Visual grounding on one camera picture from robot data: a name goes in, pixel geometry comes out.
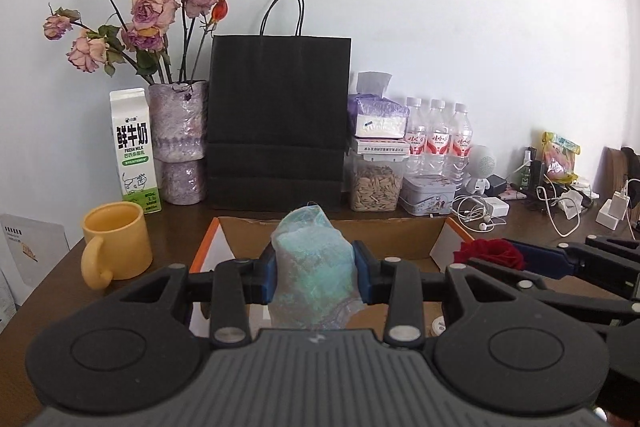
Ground white charger block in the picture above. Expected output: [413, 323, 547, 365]
[482, 195, 511, 216]

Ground orange-edged cardboard box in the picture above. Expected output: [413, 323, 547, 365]
[189, 215, 482, 340]

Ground yellow mug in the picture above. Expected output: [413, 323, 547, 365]
[81, 201, 154, 291]

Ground purple tissue pack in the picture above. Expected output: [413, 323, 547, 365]
[347, 71, 412, 140]

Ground yellow snack packet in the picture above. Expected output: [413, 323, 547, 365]
[542, 131, 582, 186]

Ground black paper bag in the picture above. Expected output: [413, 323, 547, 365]
[206, 0, 352, 213]

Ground white round robot speaker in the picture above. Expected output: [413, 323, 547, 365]
[462, 145, 497, 194]

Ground white paper card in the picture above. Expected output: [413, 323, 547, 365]
[0, 212, 71, 309]

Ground white cable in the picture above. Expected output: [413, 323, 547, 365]
[536, 183, 596, 238]

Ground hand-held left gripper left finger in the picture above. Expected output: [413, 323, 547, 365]
[117, 240, 279, 349]

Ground white green milk carton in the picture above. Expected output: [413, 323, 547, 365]
[109, 88, 164, 214]

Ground green spray bottle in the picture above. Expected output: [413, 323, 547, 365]
[519, 146, 535, 193]

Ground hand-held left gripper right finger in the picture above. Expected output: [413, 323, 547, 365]
[352, 240, 507, 350]

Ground white wall charger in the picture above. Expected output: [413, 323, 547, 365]
[595, 191, 632, 231]

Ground clear jar of seeds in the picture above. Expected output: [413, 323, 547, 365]
[348, 152, 405, 213]

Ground flat white box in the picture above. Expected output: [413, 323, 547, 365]
[350, 136, 412, 163]

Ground iridescent film ball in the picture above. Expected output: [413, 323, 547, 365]
[270, 204, 362, 331]

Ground brown wooden board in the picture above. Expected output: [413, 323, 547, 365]
[597, 145, 640, 219]

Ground white earphones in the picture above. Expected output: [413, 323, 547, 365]
[452, 194, 506, 232]

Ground red rose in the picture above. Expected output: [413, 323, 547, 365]
[452, 238, 527, 272]

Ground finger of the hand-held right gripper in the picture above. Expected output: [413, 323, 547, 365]
[467, 257, 640, 334]
[501, 235, 640, 281]

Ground patterned tin box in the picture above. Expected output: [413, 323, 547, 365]
[399, 174, 457, 217]

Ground purple vase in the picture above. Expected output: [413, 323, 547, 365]
[147, 80, 209, 206]

